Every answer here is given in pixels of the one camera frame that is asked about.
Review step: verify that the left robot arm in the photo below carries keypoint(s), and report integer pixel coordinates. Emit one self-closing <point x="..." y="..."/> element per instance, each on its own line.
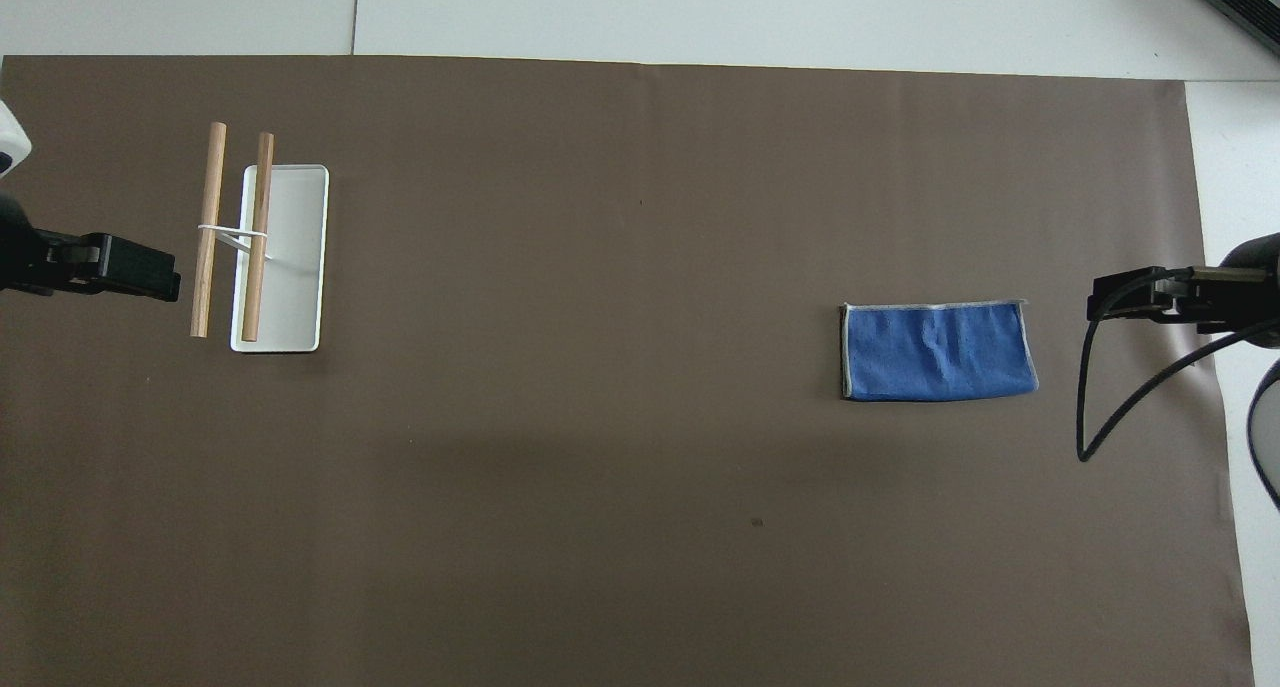
<point x="8" y="142"/>

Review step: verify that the white rack with wooden bars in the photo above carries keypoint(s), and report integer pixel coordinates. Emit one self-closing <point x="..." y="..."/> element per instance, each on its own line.
<point x="285" y="257"/>

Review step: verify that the blue towel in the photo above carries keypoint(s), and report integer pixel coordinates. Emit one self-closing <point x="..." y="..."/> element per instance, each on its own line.
<point x="935" y="352"/>

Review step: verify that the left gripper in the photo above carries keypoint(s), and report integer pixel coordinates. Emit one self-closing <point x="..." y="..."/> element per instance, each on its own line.
<point x="15" y="252"/>

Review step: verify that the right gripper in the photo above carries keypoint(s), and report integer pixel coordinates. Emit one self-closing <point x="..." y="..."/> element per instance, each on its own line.
<point x="1250" y="297"/>

